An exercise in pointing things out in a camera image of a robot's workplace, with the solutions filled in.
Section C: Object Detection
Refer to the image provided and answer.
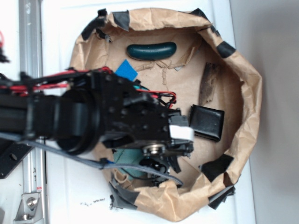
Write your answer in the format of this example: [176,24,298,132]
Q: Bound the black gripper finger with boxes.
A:
[163,152,181,173]

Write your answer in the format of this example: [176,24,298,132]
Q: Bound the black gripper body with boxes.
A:
[100,73,194,157]

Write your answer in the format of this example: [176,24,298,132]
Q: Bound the light blue cloth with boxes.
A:
[113,149,150,181]

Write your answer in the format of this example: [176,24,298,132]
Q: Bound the brown wood piece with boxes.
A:
[199,63,221,106]

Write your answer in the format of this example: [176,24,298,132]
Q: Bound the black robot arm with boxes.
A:
[0,68,194,172]

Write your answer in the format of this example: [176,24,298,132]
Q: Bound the blue rectangular sponge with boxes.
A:
[115,59,138,81]

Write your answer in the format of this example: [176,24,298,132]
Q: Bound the black square pouch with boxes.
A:
[189,105,225,142]

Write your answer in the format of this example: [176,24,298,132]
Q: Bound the dark green curved object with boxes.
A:
[127,42,177,61]

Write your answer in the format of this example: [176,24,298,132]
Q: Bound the brown paper bag bin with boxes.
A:
[70,8,262,222]

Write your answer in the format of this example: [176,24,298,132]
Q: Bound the grey cable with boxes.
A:
[0,133,184,187]

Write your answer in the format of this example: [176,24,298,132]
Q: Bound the red and black wires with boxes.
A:
[0,30,178,108]

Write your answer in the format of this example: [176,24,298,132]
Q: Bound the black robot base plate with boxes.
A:
[0,139,32,179]

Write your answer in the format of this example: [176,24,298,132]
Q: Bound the metal corner bracket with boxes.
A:
[14,192,43,224]

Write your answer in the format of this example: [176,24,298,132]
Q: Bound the aluminium rail frame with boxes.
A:
[18,0,49,224]

